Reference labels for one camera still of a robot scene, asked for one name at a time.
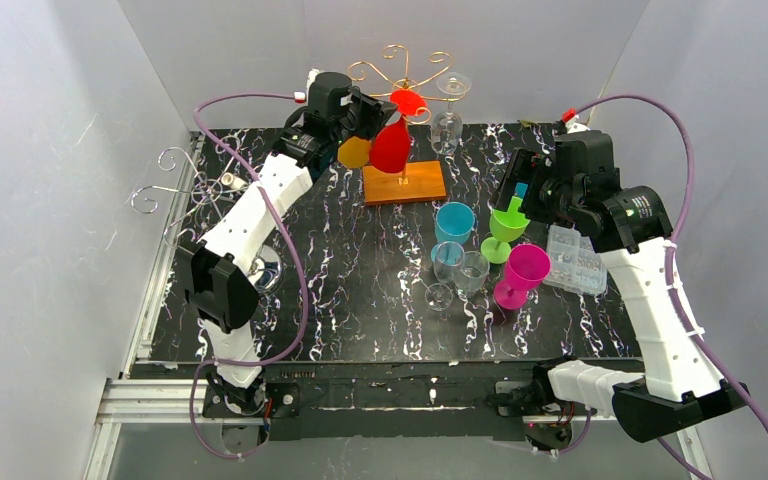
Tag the clear wine glass on gold rack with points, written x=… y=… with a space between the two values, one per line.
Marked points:
x=447 y=125

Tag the clear ribbed wine glass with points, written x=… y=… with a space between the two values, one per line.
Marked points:
x=471 y=275

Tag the red wine glass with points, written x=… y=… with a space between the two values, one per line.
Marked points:
x=390 y=150

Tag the orange yellow wine glass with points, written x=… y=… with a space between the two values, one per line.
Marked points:
x=354 y=153

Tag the teal wine glass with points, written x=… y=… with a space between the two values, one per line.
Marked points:
x=453 y=222

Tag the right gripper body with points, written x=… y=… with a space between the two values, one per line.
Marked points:
x=516 y=180

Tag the clear plastic screw box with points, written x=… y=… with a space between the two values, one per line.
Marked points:
x=575 y=266

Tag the gold wire glass rack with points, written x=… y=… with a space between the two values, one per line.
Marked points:
x=420 y=181

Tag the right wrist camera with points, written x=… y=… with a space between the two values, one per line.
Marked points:
x=569 y=123

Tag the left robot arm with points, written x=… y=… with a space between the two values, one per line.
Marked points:
x=216 y=269

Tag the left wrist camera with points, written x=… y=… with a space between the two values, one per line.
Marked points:
x=302 y=96

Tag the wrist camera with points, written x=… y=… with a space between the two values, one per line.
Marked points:
x=569 y=123
x=302 y=96

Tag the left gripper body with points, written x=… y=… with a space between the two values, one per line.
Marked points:
x=371 y=113

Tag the silver wire glass rack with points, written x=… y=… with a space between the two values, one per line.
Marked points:
x=199 y=190

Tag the green wine glass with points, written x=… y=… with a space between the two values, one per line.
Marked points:
x=505 y=226

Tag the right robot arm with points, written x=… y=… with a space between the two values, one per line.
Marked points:
x=680 y=385

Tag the blue wine glass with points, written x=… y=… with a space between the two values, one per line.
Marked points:
x=521 y=190

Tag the pink wine glass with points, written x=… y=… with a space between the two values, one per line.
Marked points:
x=527 y=267

